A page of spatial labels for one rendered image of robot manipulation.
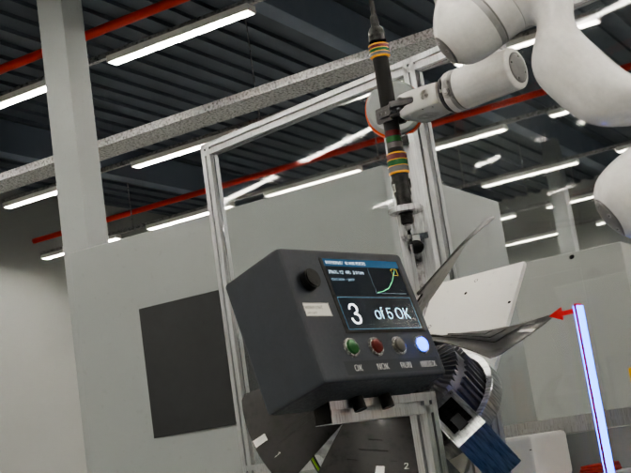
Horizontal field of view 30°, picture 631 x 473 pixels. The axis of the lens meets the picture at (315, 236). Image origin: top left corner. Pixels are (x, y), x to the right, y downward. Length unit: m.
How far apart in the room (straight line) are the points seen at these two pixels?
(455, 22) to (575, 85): 0.22
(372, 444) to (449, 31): 0.81
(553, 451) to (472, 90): 1.00
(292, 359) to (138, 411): 3.62
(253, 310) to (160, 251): 3.52
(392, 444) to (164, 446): 2.84
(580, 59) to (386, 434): 0.85
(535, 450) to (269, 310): 1.44
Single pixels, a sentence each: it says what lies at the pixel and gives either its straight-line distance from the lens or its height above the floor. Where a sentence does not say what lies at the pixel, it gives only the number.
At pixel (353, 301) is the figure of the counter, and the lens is 1.57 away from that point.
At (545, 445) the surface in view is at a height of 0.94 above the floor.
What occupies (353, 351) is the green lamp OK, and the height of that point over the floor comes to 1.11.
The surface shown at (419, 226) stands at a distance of 3.01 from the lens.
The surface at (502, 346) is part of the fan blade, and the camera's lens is 2.19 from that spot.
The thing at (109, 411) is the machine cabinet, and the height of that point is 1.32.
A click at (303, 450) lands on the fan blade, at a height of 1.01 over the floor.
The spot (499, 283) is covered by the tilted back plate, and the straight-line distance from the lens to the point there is 2.77.
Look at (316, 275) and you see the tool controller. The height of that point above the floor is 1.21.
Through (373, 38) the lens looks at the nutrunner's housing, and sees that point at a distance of 2.51.
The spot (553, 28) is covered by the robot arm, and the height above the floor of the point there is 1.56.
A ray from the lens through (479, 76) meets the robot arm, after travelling 2.31.
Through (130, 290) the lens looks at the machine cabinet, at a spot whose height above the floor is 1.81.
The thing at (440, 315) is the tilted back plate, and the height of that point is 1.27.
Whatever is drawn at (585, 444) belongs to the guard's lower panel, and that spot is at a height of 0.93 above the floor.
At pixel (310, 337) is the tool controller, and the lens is 1.48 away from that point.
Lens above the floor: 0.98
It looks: 11 degrees up
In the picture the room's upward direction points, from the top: 8 degrees counter-clockwise
